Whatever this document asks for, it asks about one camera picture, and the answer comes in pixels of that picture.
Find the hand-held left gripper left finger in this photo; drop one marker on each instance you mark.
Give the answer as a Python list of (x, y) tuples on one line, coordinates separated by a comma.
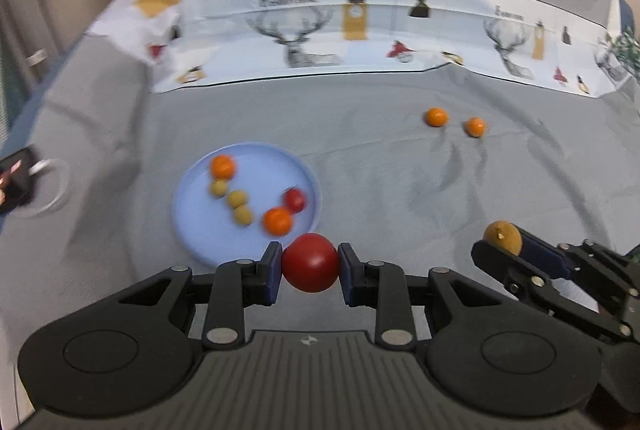
[(272, 274)]

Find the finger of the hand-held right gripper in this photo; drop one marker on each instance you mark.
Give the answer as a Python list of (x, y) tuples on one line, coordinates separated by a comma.
[(545, 257), (510, 262)]

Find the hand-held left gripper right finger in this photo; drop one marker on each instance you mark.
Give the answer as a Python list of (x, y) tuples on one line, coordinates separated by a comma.
[(348, 274)]

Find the small yellow fruit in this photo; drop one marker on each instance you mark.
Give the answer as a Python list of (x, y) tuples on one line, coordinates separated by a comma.
[(237, 198), (502, 235), (218, 188), (243, 214)]

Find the red cherry tomato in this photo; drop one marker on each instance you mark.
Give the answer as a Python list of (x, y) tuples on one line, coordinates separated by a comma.
[(295, 200), (310, 262)]

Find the orange tangerine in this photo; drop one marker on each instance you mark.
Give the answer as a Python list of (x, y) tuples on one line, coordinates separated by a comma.
[(277, 221), (222, 166), (436, 117), (475, 127)]

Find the light blue plate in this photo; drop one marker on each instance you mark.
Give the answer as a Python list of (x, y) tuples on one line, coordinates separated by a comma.
[(260, 170)]

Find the grey bed sheet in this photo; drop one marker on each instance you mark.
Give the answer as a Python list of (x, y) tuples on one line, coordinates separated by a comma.
[(400, 170)]

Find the white printed blanket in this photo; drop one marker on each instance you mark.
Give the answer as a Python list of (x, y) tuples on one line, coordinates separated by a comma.
[(380, 25)]

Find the dark phone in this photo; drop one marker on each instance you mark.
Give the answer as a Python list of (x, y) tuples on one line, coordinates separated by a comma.
[(15, 180)]

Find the grey curtain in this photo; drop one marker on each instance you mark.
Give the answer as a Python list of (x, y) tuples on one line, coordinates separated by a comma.
[(22, 20)]

